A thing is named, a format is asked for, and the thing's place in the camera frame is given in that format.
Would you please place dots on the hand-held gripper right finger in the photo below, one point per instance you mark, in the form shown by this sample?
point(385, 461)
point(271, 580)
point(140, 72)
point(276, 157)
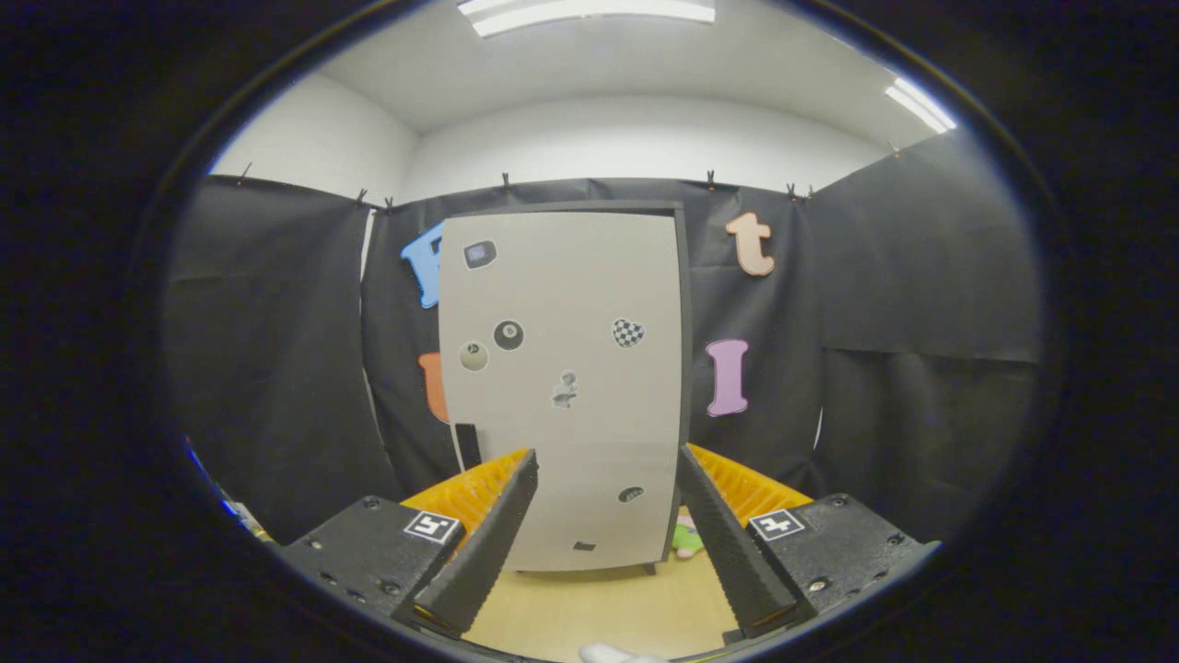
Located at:
point(728, 552)

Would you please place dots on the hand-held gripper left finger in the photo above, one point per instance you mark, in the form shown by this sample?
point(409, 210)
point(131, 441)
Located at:
point(488, 543)

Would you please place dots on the light grey shoe cabinet door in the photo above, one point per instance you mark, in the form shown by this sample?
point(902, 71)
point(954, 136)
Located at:
point(589, 433)

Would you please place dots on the white shoe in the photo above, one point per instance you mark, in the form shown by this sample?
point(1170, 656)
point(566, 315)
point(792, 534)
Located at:
point(612, 655)

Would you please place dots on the dark grey shoe cabinet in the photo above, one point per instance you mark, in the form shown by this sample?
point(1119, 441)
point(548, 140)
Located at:
point(686, 387)

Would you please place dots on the pink and green plush toy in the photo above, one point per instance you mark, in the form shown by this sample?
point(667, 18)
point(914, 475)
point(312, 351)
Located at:
point(686, 539)

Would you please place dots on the white box with clutter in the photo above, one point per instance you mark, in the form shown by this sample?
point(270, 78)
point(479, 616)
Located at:
point(250, 527)

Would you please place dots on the black backdrop cloth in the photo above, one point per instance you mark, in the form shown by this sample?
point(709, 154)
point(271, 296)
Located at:
point(921, 276)

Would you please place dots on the long ceiling light panel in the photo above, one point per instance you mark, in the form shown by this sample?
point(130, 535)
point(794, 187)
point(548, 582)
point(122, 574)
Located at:
point(589, 11)

